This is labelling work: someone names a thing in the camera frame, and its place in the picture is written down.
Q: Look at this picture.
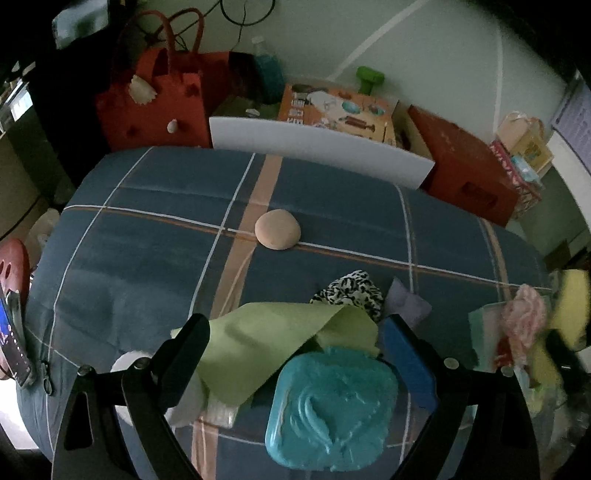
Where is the red plastic stool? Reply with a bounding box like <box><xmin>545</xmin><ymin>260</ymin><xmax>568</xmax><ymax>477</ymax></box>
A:
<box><xmin>0</xmin><ymin>239</ymin><xmax>31</xmax><ymax>296</ymax></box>

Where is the dark wall cable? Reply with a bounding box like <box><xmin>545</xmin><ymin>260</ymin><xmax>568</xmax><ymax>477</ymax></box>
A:
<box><xmin>219</xmin><ymin>0</ymin><xmax>278</xmax><ymax>26</ymax></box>

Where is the zebra print scrunchie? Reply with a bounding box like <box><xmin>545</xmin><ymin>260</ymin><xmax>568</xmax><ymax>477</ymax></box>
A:
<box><xmin>309</xmin><ymin>270</ymin><xmax>386</xmax><ymax>324</ymax></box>

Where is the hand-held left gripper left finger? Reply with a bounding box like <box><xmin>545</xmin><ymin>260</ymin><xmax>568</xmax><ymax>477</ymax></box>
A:
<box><xmin>52</xmin><ymin>313</ymin><xmax>212</xmax><ymax>480</ymax></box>

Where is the clear plastic bin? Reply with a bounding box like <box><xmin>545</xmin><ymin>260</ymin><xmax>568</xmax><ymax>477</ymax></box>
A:
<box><xmin>468</xmin><ymin>298</ymin><xmax>573</xmax><ymax>444</ymax></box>

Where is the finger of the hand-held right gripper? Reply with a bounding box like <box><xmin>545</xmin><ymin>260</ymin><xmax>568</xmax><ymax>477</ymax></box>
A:
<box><xmin>547</xmin><ymin>330</ymin><xmax>585</xmax><ymax>384</ymax></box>

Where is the yellow sponge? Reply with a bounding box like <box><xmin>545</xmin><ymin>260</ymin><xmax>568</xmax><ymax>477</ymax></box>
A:
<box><xmin>529</xmin><ymin>270</ymin><xmax>591</xmax><ymax>388</ymax></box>

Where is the pink white fluffy scrunchie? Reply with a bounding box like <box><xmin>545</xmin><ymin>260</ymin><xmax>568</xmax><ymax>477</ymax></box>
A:
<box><xmin>501</xmin><ymin>284</ymin><xmax>548</xmax><ymax>365</ymax></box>

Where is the red felt bag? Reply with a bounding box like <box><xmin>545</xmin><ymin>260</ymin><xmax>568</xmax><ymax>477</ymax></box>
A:
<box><xmin>95</xmin><ymin>10</ymin><xmax>232</xmax><ymax>151</ymax></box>

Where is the beige round puff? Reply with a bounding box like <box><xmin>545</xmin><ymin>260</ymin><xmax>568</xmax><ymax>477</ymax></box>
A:
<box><xmin>255</xmin><ymin>209</ymin><xmax>302</xmax><ymax>251</ymax></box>

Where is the lavender cloth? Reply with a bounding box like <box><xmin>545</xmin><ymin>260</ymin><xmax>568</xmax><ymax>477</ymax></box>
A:
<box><xmin>385</xmin><ymin>277</ymin><xmax>432</xmax><ymax>330</ymax></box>

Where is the green dumbbell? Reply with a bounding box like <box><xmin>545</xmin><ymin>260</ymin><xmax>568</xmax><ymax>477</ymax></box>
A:
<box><xmin>355</xmin><ymin>66</ymin><xmax>386</xmax><ymax>95</ymax></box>

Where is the white drawer organizer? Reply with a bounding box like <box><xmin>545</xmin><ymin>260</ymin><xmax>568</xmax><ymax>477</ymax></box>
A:
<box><xmin>549</xmin><ymin>76</ymin><xmax>591</xmax><ymax>144</ymax></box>

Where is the white bed board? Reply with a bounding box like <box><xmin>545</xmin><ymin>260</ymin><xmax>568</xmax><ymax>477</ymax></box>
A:
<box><xmin>209</xmin><ymin>116</ymin><xmax>435</xmax><ymax>190</ymax></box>

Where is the white desk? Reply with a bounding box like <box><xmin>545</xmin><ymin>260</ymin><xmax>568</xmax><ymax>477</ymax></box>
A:
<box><xmin>547</xmin><ymin>134</ymin><xmax>591</xmax><ymax>245</ymax></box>

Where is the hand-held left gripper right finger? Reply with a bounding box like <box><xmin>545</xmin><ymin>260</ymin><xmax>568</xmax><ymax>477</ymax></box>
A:
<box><xmin>379</xmin><ymin>313</ymin><xmax>541</xmax><ymax>480</ymax></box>

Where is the white cup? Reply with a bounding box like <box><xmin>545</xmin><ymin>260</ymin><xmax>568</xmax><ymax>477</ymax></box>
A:
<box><xmin>111</xmin><ymin>351</ymin><xmax>206</xmax><ymax>428</ymax></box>

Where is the beige box with handle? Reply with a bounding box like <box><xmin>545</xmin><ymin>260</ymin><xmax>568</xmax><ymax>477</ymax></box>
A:
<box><xmin>496</xmin><ymin>112</ymin><xmax>555</xmax><ymax>174</ymax></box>

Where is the light green cloth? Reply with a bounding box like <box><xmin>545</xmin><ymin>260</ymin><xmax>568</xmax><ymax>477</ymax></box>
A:
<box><xmin>171</xmin><ymin>302</ymin><xmax>382</xmax><ymax>409</ymax></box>

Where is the metal key ring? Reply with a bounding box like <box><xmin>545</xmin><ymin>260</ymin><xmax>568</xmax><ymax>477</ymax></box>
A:
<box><xmin>39</xmin><ymin>360</ymin><xmax>56</xmax><ymax>398</ymax></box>

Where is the teal tissue pack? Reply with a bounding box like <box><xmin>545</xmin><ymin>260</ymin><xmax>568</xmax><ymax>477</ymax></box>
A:
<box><xmin>265</xmin><ymin>346</ymin><xmax>400</xmax><ymax>472</ymax></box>

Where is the red cardboard box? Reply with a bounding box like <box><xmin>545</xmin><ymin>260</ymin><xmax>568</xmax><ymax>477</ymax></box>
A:
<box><xmin>407</xmin><ymin>105</ymin><xmax>520</xmax><ymax>227</ymax></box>

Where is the black smartphone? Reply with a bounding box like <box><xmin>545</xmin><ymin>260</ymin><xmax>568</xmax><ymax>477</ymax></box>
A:
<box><xmin>0</xmin><ymin>288</ymin><xmax>38</xmax><ymax>386</ymax></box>

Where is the lit screen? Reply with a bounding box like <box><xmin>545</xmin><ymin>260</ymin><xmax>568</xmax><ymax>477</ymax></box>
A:
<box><xmin>51</xmin><ymin>0</ymin><xmax>112</xmax><ymax>47</ymax></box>

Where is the orange toy box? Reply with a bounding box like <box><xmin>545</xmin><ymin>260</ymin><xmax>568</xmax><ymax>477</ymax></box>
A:
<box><xmin>277</xmin><ymin>83</ymin><xmax>400</xmax><ymax>148</ymax></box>

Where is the blue plastic bottle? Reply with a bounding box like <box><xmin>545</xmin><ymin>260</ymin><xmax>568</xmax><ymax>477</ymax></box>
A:
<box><xmin>252</xmin><ymin>37</ymin><xmax>286</xmax><ymax>104</ymax></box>

